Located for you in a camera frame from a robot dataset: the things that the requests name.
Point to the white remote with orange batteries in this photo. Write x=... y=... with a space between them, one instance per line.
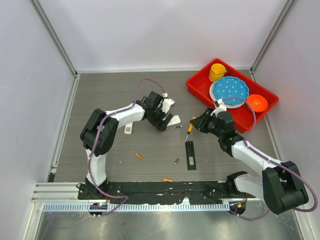
x=128 y=128

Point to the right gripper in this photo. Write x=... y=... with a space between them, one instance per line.
x=200 y=122

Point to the red plastic tray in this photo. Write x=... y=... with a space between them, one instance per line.
x=199 y=86

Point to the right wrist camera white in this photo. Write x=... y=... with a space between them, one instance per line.
x=219 y=107

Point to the yellow cup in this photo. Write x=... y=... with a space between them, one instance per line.
x=217 y=71

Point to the black remote control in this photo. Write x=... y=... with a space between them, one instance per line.
x=190 y=156

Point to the blue polka dot plate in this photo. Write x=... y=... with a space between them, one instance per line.
x=232 y=90

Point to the orange handle screwdriver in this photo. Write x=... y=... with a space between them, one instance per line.
x=190 y=128

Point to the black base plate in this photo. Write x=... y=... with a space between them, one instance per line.
x=161 y=192

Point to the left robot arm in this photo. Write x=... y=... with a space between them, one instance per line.
x=99 y=132

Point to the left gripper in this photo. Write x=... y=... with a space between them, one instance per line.
x=161 y=126

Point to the white grey plate underneath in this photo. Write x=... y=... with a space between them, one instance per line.
x=213 y=97

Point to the orange battery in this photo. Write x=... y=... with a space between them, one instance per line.
x=139 y=156
x=167 y=180

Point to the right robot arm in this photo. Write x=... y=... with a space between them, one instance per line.
x=281 y=185

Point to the orange bowl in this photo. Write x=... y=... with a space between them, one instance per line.
x=258 y=103

